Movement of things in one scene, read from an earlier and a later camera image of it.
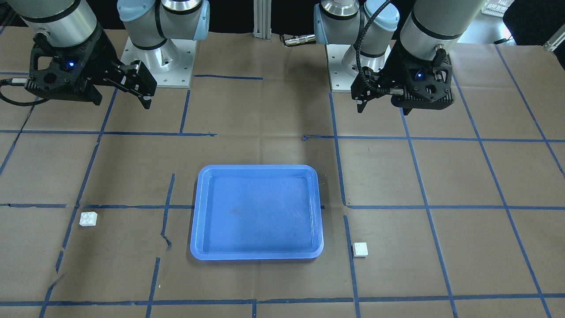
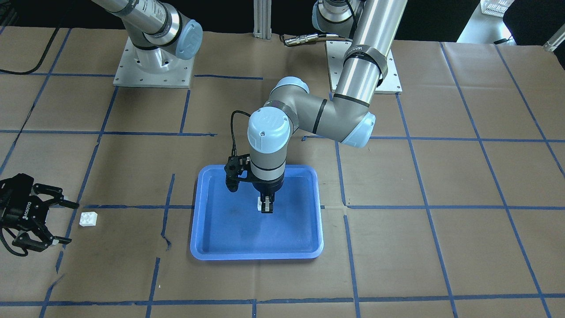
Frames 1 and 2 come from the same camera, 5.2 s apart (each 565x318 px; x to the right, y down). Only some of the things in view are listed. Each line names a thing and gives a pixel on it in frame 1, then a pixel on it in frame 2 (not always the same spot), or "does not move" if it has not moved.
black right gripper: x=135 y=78 -> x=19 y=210
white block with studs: x=88 y=218 does not move
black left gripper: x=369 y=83 -> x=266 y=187
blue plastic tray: x=252 y=212 does not move
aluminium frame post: x=262 y=15 does not move
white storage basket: x=496 y=8 does not move
